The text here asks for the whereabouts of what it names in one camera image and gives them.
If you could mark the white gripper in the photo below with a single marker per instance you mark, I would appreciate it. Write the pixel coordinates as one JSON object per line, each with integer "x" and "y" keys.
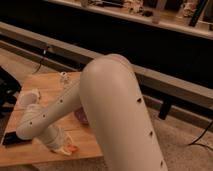
{"x": 55, "y": 138}

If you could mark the orange pepper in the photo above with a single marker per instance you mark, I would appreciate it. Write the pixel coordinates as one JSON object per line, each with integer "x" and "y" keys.
{"x": 71, "y": 148}

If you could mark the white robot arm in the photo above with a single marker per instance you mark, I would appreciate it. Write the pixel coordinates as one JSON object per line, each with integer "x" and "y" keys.
{"x": 108, "y": 92}

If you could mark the purple bowl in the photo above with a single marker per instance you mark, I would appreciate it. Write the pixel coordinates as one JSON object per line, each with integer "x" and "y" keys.
{"x": 81, "y": 116}

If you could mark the black phone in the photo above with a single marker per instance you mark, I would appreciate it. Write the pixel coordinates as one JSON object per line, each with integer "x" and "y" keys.
{"x": 11, "y": 138}

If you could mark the white plastic cup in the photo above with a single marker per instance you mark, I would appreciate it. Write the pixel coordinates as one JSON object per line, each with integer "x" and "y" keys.
{"x": 28, "y": 97}

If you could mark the clear glass jar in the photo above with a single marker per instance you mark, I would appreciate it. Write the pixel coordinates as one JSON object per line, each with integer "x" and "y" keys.
{"x": 64, "y": 78}

